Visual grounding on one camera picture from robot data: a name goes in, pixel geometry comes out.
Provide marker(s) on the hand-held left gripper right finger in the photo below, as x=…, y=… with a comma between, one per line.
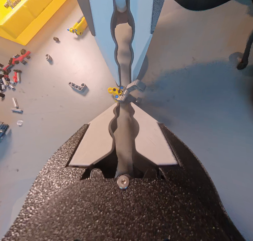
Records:
x=154, y=142

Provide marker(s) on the yellow toy brick cylinder assembly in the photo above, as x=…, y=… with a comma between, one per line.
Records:
x=79, y=26

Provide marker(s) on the small grey toy brick connector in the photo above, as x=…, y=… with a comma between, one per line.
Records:
x=48, y=57

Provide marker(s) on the clear round toy brick stud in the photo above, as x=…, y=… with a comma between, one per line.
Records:
x=19, y=122

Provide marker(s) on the grey yellow toy brick assembly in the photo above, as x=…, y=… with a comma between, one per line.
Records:
x=135, y=85

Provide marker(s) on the grey desk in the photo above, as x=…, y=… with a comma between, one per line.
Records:
x=187, y=47

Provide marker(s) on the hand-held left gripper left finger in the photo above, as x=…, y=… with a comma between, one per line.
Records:
x=94, y=142

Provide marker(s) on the grey angled toy brick beam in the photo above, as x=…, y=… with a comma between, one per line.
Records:
x=78, y=86

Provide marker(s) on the pile of black red pins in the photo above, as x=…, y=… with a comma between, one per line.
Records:
x=16, y=75

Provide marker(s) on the yellow plastic parts bin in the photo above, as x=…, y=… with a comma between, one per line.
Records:
x=39, y=27

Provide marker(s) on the small black toy brick connector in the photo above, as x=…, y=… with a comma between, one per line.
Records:
x=56, y=39

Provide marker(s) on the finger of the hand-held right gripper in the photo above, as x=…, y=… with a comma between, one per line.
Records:
x=100, y=17
x=142, y=17

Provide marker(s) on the tracked toy brick vehicle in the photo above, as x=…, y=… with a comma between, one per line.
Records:
x=3, y=129

